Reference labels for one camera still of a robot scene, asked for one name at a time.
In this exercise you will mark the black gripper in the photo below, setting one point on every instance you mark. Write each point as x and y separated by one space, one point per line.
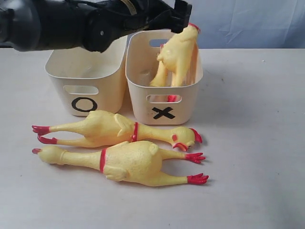
158 15

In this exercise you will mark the headless rubber chicken body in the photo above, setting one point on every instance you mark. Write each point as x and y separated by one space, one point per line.
175 56

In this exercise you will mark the rubber chicken with head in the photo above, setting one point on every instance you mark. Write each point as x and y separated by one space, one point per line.
103 128

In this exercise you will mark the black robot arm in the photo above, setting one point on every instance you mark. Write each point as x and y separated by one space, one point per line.
38 25

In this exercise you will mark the blue grey backdrop curtain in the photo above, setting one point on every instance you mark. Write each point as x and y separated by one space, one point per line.
249 23

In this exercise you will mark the cream bin marked O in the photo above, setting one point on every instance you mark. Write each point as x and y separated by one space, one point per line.
86 81

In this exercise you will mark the cream bin marked X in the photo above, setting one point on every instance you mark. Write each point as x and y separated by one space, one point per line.
159 105

